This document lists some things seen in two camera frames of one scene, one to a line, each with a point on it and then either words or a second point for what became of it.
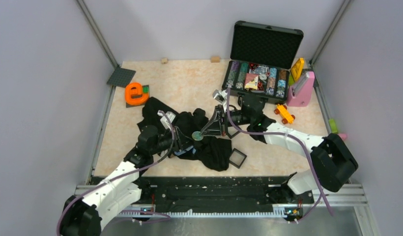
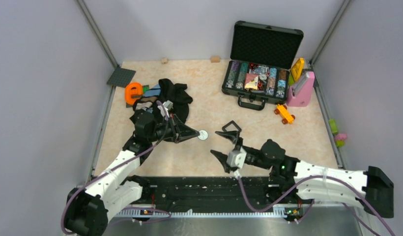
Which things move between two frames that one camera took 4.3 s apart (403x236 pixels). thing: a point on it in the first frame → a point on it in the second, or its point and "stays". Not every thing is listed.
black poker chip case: x=262 y=58 stays
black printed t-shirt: x=189 y=143 → x=176 y=94
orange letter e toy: x=134 y=95 stays
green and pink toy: x=334 y=129 stays
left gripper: x=179 y=142 → x=176 y=125
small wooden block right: x=215 y=59 stays
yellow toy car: x=286 y=117 stays
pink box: x=300 y=92 stays
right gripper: x=215 y=127 → x=233 y=135
